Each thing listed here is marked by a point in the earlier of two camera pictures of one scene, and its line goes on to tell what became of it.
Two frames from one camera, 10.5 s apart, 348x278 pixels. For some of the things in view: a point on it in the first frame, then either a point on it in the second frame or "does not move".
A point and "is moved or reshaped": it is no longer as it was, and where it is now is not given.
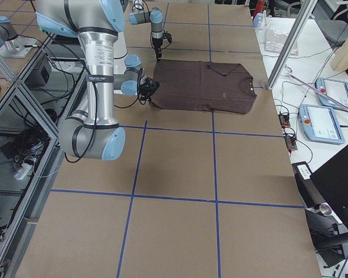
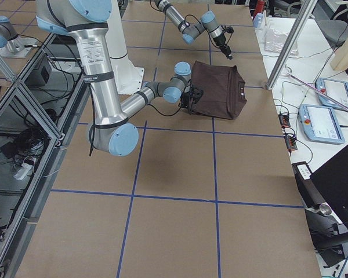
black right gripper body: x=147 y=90 -> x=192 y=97
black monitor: x=337 y=182 does not move
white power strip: x=22 y=172 does not move
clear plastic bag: x=274 y=41 does not move
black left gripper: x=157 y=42 -> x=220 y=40
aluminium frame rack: x=25 y=117 does not move
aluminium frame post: x=291 y=45 does not move
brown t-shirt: x=202 y=85 is moved or reshaped
